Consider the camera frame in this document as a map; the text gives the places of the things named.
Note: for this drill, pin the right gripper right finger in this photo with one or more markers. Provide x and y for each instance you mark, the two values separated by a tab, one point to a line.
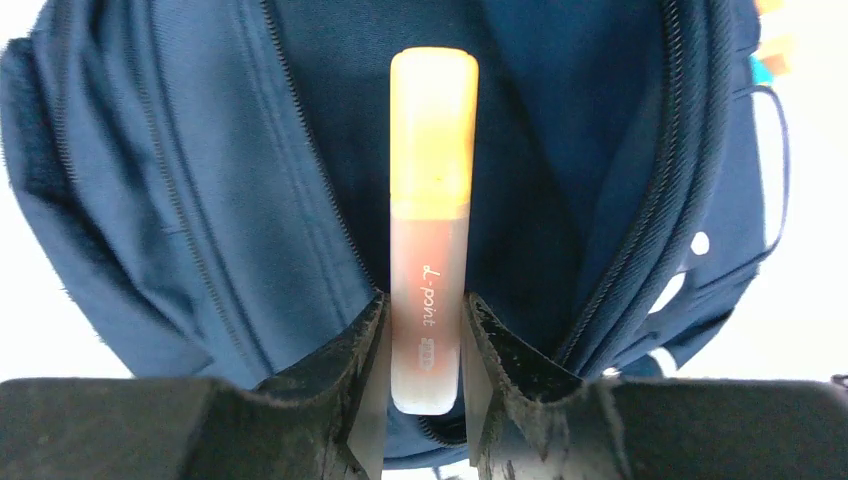
528	418

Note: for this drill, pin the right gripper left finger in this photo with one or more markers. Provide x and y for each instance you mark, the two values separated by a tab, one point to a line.
324	417

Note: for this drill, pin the navy blue student backpack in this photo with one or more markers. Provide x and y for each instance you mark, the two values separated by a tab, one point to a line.
210	180

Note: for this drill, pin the teal toy block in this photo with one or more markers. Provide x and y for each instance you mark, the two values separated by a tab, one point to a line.
760	73

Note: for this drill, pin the long tan wooden block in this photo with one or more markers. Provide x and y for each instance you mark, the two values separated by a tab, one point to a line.
776	54

